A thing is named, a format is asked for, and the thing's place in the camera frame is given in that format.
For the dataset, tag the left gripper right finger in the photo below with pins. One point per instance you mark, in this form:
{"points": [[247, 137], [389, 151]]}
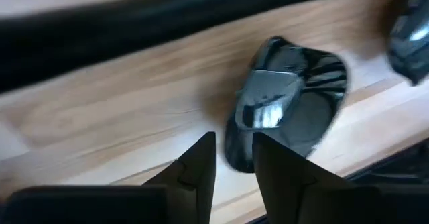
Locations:
{"points": [[281, 183]]}

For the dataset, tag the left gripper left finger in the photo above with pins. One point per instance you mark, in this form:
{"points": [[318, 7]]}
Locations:
{"points": [[196, 187]]}

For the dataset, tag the black leaf mini plate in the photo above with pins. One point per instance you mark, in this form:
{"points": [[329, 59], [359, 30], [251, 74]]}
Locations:
{"points": [[288, 96], [410, 39]]}

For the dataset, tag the black metal table frame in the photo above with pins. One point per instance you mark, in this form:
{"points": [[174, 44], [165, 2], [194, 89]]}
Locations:
{"points": [[100, 39]]}

